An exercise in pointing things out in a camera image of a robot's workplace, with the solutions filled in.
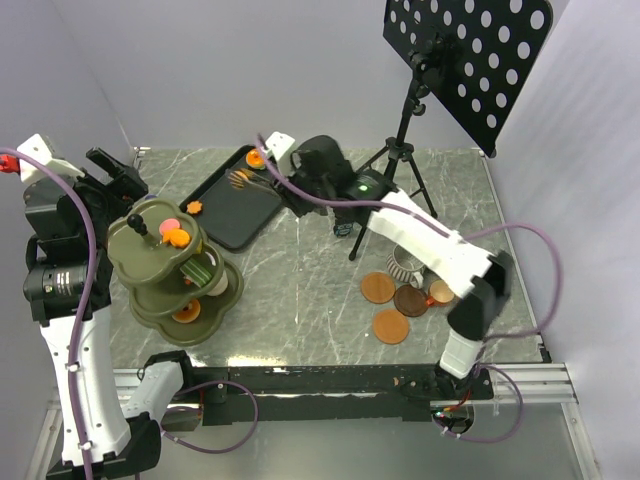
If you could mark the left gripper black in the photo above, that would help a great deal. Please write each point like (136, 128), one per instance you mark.
(121, 191)

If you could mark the orange coaster front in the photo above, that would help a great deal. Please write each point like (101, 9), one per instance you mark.
(390, 326)

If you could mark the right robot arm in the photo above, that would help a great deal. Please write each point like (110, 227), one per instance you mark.
(481, 280)

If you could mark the orange coaster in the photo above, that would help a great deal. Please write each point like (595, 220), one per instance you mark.
(378, 287)
(390, 326)

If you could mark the black base frame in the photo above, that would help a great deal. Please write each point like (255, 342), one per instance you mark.
(410, 392)

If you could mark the black cartoon figurine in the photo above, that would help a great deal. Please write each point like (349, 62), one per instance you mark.
(342, 230)

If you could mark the striped ceramic cup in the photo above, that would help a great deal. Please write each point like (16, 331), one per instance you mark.
(405, 267)

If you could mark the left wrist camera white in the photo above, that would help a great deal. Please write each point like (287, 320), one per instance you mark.
(40, 149)

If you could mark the orange coaster left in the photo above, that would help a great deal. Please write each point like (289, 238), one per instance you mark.
(378, 287)

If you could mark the orange flower cookie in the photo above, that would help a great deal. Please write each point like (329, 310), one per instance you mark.
(194, 207)

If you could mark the dark brown coaster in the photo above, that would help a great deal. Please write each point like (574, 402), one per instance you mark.
(410, 301)

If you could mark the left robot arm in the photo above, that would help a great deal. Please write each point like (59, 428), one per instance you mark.
(67, 287)

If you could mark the small copper cup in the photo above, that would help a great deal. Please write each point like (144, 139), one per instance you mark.
(439, 294)

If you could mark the orange round cookie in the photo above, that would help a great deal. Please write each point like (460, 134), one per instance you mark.
(239, 180)

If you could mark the green three-tier serving stand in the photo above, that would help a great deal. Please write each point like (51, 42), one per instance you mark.
(149, 270)

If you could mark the white cream donut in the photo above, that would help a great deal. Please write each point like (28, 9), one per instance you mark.
(220, 287)

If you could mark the orange donut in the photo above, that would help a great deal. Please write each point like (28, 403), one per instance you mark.
(189, 313)
(254, 160)

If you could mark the black music stand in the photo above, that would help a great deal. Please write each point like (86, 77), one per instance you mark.
(473, 56)

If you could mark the metal tongs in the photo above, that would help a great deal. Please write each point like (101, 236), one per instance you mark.
(261, 183)

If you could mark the orange donut front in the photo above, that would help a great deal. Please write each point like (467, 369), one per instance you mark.
(189, 313)

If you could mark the orange donut back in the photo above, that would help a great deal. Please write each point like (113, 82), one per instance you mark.
(254, 160)

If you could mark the black serving tray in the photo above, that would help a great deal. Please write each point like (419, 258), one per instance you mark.
(232, 218)

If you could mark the orange star cookie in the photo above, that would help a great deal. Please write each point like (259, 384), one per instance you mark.
(176, 237)

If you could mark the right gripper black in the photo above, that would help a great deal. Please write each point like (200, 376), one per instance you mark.
(290, 198)

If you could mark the green layered cake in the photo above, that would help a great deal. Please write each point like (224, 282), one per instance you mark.
(196, 273)

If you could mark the pink round cookie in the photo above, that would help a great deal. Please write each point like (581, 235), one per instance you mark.
(169, 224)

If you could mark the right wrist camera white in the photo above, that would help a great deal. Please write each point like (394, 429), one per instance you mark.
(278, 147)

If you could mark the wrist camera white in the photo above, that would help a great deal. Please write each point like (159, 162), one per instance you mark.
(278, 147)
(40, 149)

